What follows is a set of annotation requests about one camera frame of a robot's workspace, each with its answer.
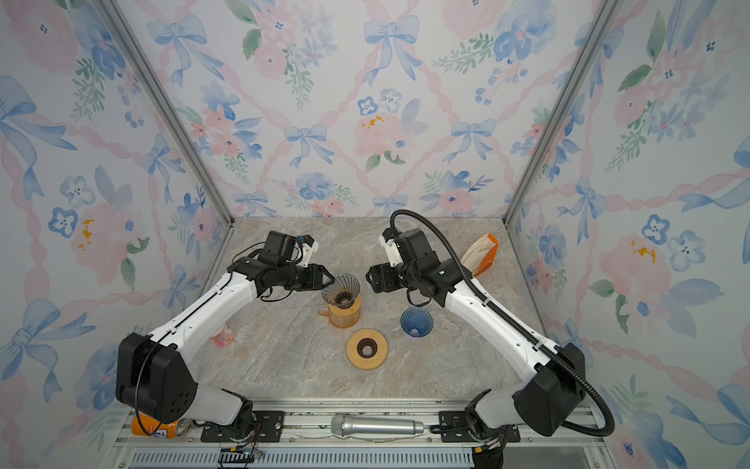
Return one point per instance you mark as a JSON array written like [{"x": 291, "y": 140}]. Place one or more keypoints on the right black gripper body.
[{"x": 391, "y": 278}]

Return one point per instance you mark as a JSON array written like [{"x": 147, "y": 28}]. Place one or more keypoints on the orange glass carafe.
[{"x": 342, "y": 318}]

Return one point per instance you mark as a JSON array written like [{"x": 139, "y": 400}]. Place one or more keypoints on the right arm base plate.
[{"x": 455, "y": 426}]

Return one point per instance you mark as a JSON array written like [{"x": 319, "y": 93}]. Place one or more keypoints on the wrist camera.
[
  {"x": 391, "y": 249},
  {"x": 280, "y": 249}
]

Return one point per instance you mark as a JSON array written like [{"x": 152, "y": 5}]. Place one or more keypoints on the aluminium front rail frame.
[{"x": 298, "y": 433}]

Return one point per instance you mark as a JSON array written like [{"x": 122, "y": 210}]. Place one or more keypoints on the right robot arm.
[{"x": 547, "y": 394}]

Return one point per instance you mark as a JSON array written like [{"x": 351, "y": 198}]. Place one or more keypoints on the grey glass dripper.
[{"x": 343, "y": 292}]

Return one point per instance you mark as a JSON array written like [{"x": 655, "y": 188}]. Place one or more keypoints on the orange can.
[{"x": 146, "y": 426}]

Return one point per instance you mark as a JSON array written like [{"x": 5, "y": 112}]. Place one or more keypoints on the silver microphone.
[{"x": 344, "y": 425}]

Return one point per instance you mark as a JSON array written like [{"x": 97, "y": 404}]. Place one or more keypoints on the coffee filter pack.
[{"x": 481, "y": 255}]

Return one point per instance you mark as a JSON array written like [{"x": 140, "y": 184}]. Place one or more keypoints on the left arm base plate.
[{"x": 258, "y": 427}]

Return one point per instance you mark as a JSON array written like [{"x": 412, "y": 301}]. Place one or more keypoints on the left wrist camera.
[{"x": 280, "y": 249}]

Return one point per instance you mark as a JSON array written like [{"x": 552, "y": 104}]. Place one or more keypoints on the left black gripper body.
[{"x": 302, "y": 278}]

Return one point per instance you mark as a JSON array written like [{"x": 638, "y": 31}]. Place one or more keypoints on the pink cylindrical container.
[{"x": 224, "y": 337}]

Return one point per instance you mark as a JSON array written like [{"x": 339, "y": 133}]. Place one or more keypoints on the blue glass dripper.
[{"x": 416, "y": 322}]

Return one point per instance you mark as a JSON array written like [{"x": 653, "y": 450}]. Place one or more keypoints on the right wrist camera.
[{"x": 391, "y": 249}]

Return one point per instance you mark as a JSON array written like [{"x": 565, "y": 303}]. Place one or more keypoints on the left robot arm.
[{"x": 153, "y": 375}]

